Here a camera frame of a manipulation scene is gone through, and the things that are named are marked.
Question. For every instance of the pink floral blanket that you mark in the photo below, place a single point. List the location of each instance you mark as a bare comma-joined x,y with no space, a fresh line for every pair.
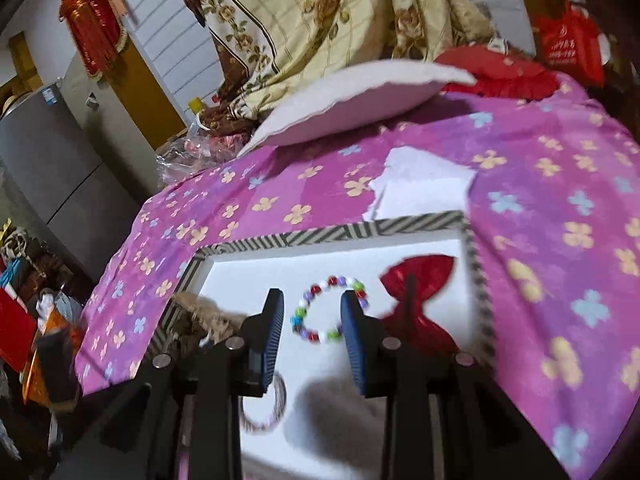
550,220

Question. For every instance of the beige floral quilt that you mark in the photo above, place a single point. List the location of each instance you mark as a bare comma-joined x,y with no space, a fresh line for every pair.
325,20

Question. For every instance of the striped cardboard box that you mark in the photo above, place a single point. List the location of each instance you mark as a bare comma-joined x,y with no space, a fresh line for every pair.
240,280

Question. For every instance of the red pillow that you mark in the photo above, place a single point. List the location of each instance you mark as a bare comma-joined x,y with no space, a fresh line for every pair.
500,75

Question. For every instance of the leopard print straw hair bow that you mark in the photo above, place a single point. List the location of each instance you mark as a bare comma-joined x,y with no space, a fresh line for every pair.
200,315

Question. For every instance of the red bow hair clip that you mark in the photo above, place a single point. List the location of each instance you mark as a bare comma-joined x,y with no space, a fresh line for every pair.
420,280

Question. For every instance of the orange bag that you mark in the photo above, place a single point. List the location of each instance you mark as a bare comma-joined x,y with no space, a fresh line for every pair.
47,327

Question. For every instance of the clear plastic bag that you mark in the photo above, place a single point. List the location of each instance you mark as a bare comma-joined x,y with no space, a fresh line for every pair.
195,160

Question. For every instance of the red box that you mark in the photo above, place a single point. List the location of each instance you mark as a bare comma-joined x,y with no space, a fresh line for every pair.
15,330

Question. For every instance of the yellow capped bottle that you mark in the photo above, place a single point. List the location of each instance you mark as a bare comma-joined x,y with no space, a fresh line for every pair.
196,110

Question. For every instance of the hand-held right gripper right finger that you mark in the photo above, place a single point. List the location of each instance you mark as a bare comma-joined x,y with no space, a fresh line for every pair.
354,345

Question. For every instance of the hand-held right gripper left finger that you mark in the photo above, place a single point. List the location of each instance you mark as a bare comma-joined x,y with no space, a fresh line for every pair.
269,340

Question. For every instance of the grey refrigerator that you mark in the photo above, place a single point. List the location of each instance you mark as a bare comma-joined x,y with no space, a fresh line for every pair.
55,170

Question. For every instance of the white pink pillow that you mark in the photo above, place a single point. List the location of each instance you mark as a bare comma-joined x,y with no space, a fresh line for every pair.
350,105

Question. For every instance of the red hanging decoration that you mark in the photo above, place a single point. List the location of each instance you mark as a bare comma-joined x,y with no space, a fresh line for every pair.
92,20

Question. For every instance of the red shopping bag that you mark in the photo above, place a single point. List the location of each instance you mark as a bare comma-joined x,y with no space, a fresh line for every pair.
570,45

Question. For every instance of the white folded cloth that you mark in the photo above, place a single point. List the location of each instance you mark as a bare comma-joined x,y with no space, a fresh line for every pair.
425,180

